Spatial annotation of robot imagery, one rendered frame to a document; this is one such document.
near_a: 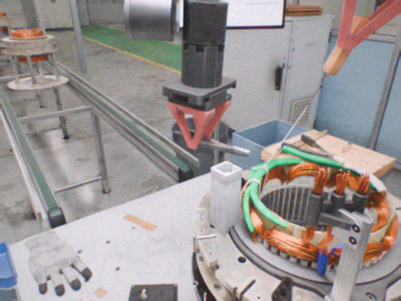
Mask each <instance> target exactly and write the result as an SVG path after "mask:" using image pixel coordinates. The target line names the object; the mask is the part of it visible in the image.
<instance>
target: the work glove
mask: <svg viewBox="0 0 401 301"><path fill-rule="evenodd" d="M24 244H25V245H26V246H27V247H28V248H29V250H30V252H31V255H30V257H29V267H30V269H31V273H32V275H33V276H34V279H35V280H36V281H37V283H38V288H39V293H40V294H45V293H47V291H48V282H47V281H50V280H52V283H53V288H54V289H55V292H56V295H57V296H62V295H63V294H64V293H65V288H64V284H63V280H62V278H61V274H64V275H65V278H66V279H67V281H68V282H69V283H70V286H71V287H72V289H73V290H75V291H78V290H79V289H80V288H81V282H80V280H79V279H78V276H77V275H76V273H75V272H74V271H73V268H74V267H75V268H76V269H77V270H78V271H79V272H80V273H81V275H82V276H83V277H84V278H86V279H89V278H91V277H92V271H91V270H90V268H88V267H87V265H86V264H85V263H84V262H83V261H82V260H81V258H80V257H79V255H78V253H77V252H76V250H75V249H74V247H73V246H71V244H69V243H68V241H63V240H61V239H60V238H59V237H58V236H57V233H56V232H55V230H48V231H46V232H45V233H43V234H39V235H38V236H35V237H34V238H32V239H28V240H27V241H26V242H25V243H24Z"/></svg>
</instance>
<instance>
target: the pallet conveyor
mask: <svg viewBox="0 0 401 301"><path fill-rule="evenodd" d="M56 62H57V61H56ZM40 64H41V66H42V67H43V68H44V69H46V70H47V71H48V72H43V76H50V75H52V76H55V71H54V67H53V64H52V63H51V62H49V61H48V60H45V61H41V60H40ZM57 65H59V66H60V67H61V68H63V69H64V70H65V71H66V72H68V73H69V74H71V76H74V77H75V78H76V79H77V80H78V81H80V82H82V83H83V84H84V85H86V86H87V87H88V88H90V89H91V90H93V91H94V92H95V93H96V94H98V95H99V96H101V97H102V98H103V99H105V101H108V102H109V103H110V104H112V105H113V106H114V107H116V108H117V109H118V110H120V111H121V112H123V113H124V114H126V115H127V116H128V117H129V118H131V119H132V120H134V121H135V122H136V123H138V124H139V125H141V126H142V127H143V128H145V129H146V131H149V132H150V133H152V134H153V135H154V136H156V137H157V138H158V139H159V140H161V141H162V142H164V144H167V145H168V146H169V147H170V148H171V149H173V150H174V151H175V152H178V154H180V155H182V156H183V157H184V158H185V159H187V160H188V161H189V162H191V163H193V164H194V165H195V166H196V167H199V166H200V161H199V160H198V159H196V158H195V157H194V156H193V155H191V154H189V153H188V152H186V151H185V150H183V149H182V148H181V147H179V146H178V145H177V144H175V143H173V142H172V141H171V140H170V139H167V137H165V136H163V135H162V134H161V133H159V132H158V131H157V130H155V129H154V128H151V126H150V125H148V124H147V123H145V122H143V120H140V119H139V118H137V117H136V116H135V115H133V114H132V113H131V112H129V111H127V110H125V109H124V108H123V107H122V106H121V105H119V104H118V103H116V102H115V101H113V100H112V99H111V98H109V97H108V96H105V94H104V93H101V92H100V91H99V90H98V89H96V88H94V87H93V86H92V85H90V84H89V83H88V82H86V81H85V80H84V79H82V78H80V77H78V76H77V75H76V74H75V73H73V72H72V71H70V70H68V68H66V67H65V66H64V65H62V64H60V63H58V62H57ZM58 72H59V76H64V77H66V78H68V79H69V82H68V83H67V84H66V85H63V86H64V87H66V88H67V89H68V90H69V91H70V92H72V93H73V94H74V95H75V96H76V97H77V98H78V99H79V100H80V101H82V102H83V103H84V104H85V105H86V107H76V108H72V109H66V110H64V109H63V105H62V102H61V99H60V90H59V87H55V88H53V91H54V94H55V100H56V105H57V108H58V111H53V112H49V113H45V114H36V115H32V116H29V117H22V118H17V116H16V114H15V112H14V110H13V107H12V106H11V103H19V102H23V101H27V100H39V103H40V104H41V108H42V109H45V106H44V100H43V97H42V92H41V90H37V92H38V94H37V95H36V96H35V97H28V98H24V99H20V100H8V98H7V95H6V94H5V92H4V89H3V88H2V85H1V83H2V82H11V81H15V80H16V79H15V75H13V76H7V77H2V78H0V117H1V119H2V124H3V125H4V127H5V132H6V135H7V138H8V140H9V143H10V146H11V149H10V150H11V151H12V152H13V154H14V157H15V159H16V163H17V165H18V167H19V170H20V173H21V176H22V179H23V181H24V185H25V187H26V189H27V193H28V195H29V198H30V201H31V204H32V209H33V211H34V213H33V215H34V217H37V220H38V224H39V226H40V228H41V230H44V229H46V228H50V229H54V228H56V227H60V226H62V225H66V224H67V223H66V218H65V215H64V214H63V210H62V208H61V206H60V203H59V202H58V198H57V197H56V195H55V194H58V193H61V192H64V191H67V190H72V189H74V188H77V187H82V186H84V185H86V184H89V183H94V182H96V181H100V180H101V181H102V185H103V194H106V195H107V197H112V196H113V195H112V194H111V193H110V184H109V181H108V172H107V165H106V161H105V152H104V149H103V137H102V133H101V128H100V124H99V118H102V119H103V120H104V121H105V122H106V123H107V124H108V125H109V126H110V127H111V128H113V129H114V131H116V132H117V133H119V135H120V136H122V137H123V138H124V139H125V140H127V141H128V142H129V143H130V144H131V145H132V146H133V147H134V148H135V149H137V150H138V152H140V154H143V156H144V157H146V158H147V159H148V160H149V161H150V162H152V163H153V164H154V165H155V166H156V167H157V168H159V170H161V171H162V172H163V173H164V174H165V175H166V176H167V177H168V178H170V180H172V181H173V182H174V183H175V184H176V185H177V184H179V183H183V182H186V181H187V180H191V179H193V170H192V169H191V168H190V167H188V165H186V164H185V163H183V162H181V161H180V159H178V158H177V157H175V156H174V155H173V154H171V153H170V152H168V151H167V150H166V149H164V148H163V147H162V146H161V145H160V144H158V143H157V142H156V141H154V140H153V139H151V138H150V137H149V136H147V135H146V133H143V132H142V131H140V130H139V129H138V128H136V127H135V126H134V125H133V124H132V123H130V122H129V121H128V120H126V119H125V118H123V117H122V116H121V115H120V114H119V113H118V112H116V111H114V109H111V108H110V107H108V105H106V104H105V103H104V102H103V101H101V100H100V99H98V98H96V96H94V95H93V94H92V93H90V92H89V91H88V90H86V89H85V88H84V87H83V86H81V85H79V84H78V83H77V82H76V81H75V80H74V79H72V78H71V77H70V76H68V75H67V74H65V73H63V71H61V70H60V69H59V68H58ZM83 111H90V114H91V119H92V129H93V133H94V141H95V145H96V152H97V159H98V162H99V173H97V176H95V177H93V178H91V179H86V180H83V181H78V182H76V183H72V184H68V185H66V186H64V187H58V188H56V189H54V190H53V189H52V187H51V185H50V184H49V181H48V179H47V176H46V175H45V174H44V170H43V168H42V166H41V164H40V162H39V161H38V158H37V157H36V155H35V152H34V151H33V148H32V146H31V145H30V142H29V140H28V138H27V136H31V135H34V134H37V133H40V132H41V133H44V132H48V131H52V130H57V129H62V131H63V139H64V140H67V139H70V137H69V136H68V131H67V123H66V120H65V117H64V115H67V114H76V113H80V112H83ZM54 117H60V123H59V124H58V126H54V127H51V128H45V129H39V130H33V131H30V132H24V130H23V128H22V127H21V124H22V123H25V122H33V121H38V120H42V119H48V118H54Z"/></svg>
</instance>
